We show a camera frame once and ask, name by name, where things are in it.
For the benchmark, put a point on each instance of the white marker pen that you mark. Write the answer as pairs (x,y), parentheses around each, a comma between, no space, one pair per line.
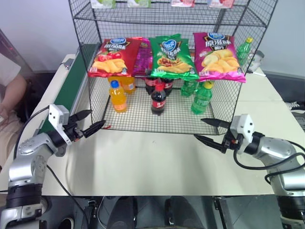
(259,74)

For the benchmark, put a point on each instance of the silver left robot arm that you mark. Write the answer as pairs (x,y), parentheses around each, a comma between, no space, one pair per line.
(28,157)

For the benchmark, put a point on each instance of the red chips bag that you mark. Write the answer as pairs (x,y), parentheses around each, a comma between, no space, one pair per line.
(114,57)

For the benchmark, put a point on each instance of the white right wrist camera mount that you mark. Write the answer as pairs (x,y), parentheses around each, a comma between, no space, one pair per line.
(245,125)

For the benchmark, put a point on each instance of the cola bottle red cap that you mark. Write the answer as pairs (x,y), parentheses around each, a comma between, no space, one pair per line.
(158,101)

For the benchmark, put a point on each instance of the white desk device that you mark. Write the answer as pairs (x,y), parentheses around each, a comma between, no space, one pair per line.
(258,58)

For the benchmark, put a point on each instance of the pink chips bag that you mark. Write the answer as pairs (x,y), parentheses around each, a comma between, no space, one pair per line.
(218,57)

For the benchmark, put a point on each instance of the green white snack packet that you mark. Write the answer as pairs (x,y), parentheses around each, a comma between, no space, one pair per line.
(139,3)

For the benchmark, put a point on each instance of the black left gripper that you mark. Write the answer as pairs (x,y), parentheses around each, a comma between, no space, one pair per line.
(74,132)

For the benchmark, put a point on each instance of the green chips bag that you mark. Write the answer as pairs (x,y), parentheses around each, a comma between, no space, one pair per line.
(172,57)

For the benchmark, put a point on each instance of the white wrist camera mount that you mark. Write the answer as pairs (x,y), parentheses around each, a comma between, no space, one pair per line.
(56,114)
(245,125)

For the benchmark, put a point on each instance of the dark rounded shape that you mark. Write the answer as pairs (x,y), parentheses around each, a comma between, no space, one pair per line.
(122,212)

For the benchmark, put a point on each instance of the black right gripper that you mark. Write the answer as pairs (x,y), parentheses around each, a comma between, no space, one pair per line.
(231,142)

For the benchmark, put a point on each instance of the dark purple chips bag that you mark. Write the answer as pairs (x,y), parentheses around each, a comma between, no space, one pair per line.
(143,59)

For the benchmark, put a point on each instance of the green conveyor belt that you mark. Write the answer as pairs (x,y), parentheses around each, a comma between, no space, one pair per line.
(71,81)

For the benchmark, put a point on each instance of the small red wrapper scrap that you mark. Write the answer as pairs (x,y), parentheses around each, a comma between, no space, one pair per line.
(107,127)

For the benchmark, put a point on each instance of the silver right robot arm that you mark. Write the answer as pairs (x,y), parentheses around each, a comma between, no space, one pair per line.
(281,152)

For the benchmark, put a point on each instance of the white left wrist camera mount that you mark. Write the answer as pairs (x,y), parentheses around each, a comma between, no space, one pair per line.
(56,114)

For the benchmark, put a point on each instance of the orange soda bottle blue cap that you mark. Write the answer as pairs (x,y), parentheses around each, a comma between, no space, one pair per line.
(118,97)

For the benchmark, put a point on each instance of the green soda bottle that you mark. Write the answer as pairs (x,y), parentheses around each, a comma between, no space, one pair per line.
(188,88)
(201,100)
(243,51)

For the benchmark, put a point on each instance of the pink snack packet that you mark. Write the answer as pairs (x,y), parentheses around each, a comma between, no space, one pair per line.
(183,2)

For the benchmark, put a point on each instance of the seated person white shirt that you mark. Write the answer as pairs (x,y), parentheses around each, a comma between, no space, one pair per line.
(10,95)

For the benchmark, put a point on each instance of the red white snack packet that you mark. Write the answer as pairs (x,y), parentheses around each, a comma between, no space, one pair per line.
(220,3)

